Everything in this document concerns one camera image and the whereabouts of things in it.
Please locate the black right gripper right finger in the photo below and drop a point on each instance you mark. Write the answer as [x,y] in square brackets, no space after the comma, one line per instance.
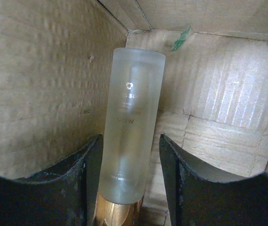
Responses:
[199,194]

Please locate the brown cardboard express box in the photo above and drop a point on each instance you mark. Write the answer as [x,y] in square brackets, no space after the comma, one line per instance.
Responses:
[55,63]

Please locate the gold capped bottle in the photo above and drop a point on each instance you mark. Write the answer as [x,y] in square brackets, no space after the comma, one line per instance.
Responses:
[134,93]

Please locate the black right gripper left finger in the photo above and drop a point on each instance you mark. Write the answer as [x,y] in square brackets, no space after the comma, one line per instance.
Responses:
[64,194]

